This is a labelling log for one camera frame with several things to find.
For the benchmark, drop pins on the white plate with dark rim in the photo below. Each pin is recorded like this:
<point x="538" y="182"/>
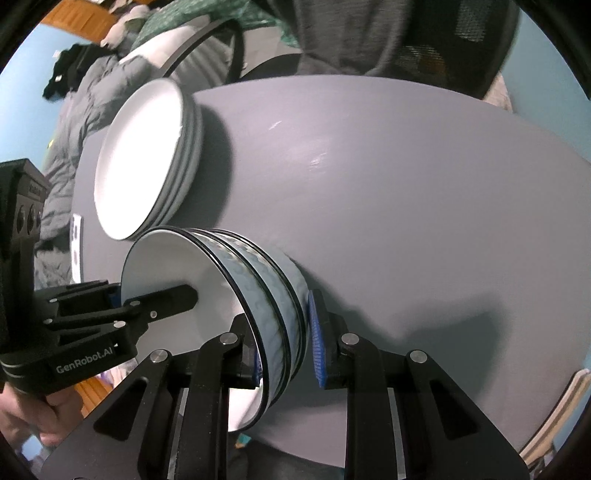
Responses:
<point x="138" y="157"/>
<point x="188" y="152"/>
<point x="198" y="138"/>

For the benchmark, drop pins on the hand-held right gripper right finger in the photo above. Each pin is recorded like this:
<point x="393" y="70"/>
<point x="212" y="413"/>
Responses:
<point x="316" y="341"/>

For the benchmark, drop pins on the wooden wardrobe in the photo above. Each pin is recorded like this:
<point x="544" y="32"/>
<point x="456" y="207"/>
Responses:
<point x="64" y="16"/>

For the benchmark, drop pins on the black office chair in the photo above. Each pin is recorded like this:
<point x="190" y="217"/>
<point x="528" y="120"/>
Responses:
<point x="461" y="27"/>

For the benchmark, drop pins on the black clothing pile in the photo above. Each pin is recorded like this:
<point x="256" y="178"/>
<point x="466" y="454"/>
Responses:
<point x="74" y="64"/>

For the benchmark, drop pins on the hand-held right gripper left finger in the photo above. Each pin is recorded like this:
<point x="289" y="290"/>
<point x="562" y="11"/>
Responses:
<point x="217" y="369"/>

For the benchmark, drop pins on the green checkered cloth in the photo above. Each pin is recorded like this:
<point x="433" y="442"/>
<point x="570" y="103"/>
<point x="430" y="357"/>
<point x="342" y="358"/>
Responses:
<point x="161" y="18"/>

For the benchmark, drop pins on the grey duvet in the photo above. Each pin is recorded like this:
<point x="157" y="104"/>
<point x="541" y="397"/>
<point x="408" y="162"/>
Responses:
<point x="92" y="92"/>

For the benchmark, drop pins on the person's left hand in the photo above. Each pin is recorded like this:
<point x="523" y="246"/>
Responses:
<point x="41" y="417"/>

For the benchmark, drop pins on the beige clothing pile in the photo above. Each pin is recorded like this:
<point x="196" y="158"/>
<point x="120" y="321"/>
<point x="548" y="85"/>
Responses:
<point x="121" y="27"/>

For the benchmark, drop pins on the grey fleece jacket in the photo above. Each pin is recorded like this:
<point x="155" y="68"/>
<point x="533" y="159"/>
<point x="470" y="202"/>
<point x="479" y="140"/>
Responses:
<point x="346" y="37"/>

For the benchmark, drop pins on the white bowl with dark rim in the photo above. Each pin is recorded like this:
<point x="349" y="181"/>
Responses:
<point x="284" y="305"/>
<point x="295" y="277"/>
<point x="184" y="263"/>

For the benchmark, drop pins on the beige wooden slats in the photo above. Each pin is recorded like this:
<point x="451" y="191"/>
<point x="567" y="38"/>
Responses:
<point x="558" y="410"/>

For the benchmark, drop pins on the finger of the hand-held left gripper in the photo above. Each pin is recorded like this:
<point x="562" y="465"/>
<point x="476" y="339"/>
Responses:
<point x="83" y="297"/>
<point x="171" y="300"/>

